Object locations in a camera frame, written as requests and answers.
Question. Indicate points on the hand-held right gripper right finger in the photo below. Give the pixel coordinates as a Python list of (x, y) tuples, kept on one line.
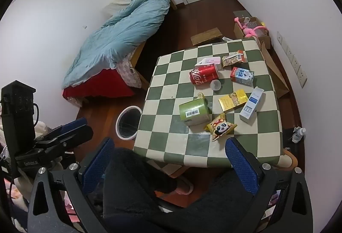
[(240, 166)]

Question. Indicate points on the white and blue box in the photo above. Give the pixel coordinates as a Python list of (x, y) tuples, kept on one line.
[(251, 106)]

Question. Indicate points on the red soda can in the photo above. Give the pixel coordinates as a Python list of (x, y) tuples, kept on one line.
[(204, 75)]

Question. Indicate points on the pink and white box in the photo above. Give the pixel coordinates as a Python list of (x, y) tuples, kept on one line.
[(211, 60)]

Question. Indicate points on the light blue duvet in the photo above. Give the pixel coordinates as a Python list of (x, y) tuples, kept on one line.
[(120, 32)]

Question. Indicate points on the open cardboard box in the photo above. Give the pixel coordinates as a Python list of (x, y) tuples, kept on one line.
[(264, 39)]

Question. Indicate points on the person's dark trousers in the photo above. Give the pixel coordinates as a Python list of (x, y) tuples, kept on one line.
[(133, 182)]

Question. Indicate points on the yellow cardboard box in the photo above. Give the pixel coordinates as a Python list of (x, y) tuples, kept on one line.
[(232, 100)]

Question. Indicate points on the clear plastic cup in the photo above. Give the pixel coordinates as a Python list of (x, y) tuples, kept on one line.
[(215, 85)]

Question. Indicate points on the pink plush toy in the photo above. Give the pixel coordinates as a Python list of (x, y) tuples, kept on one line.
[(251, 31)]

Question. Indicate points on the orange nut snack packet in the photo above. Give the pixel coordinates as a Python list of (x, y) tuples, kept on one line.
[(233, 59)]

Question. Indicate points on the red bed sheet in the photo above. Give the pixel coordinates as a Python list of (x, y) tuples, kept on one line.
[(101, 86)]

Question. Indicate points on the yellow panda snack packet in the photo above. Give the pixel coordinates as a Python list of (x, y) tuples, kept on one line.
[(220, 127)]

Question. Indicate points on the green checkered table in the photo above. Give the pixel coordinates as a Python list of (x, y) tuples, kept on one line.
[(165, 83)]

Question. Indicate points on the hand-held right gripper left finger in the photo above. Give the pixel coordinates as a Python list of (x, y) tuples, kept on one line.
[(97, 166)]

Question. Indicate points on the white rimmed trash bin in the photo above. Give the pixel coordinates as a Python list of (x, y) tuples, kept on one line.
[(128, 123)]

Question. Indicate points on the small clear bottle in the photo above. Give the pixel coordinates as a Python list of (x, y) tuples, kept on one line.
[(298, 135)]

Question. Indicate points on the clear plastic packaging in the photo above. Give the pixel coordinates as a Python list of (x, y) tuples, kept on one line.
[(250, 24)]

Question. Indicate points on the blue milk carton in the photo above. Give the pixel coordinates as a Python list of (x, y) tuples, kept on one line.
[(241, 75)]

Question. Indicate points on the pink slipper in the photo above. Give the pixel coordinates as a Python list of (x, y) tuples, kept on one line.
[(185, 187)]

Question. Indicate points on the brown doormat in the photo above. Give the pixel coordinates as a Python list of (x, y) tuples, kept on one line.
[(205, 36)]

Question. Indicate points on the white wall socket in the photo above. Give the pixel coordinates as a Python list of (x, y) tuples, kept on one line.
[(284, 47), (302, 77), (290, 56), (279, 38), (296, 65)]

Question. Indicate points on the bed with blue duvet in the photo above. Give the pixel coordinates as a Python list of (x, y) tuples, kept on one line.
[(140, 52)]

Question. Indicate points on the green cylindrical can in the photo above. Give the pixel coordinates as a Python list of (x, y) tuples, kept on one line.
[(193, 112)]

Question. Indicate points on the pink checkered sheet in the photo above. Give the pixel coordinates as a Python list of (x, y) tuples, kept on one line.
[(128, 72)]

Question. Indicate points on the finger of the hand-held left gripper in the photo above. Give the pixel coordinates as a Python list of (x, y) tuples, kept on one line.
[(80, 134), (74, 124)]

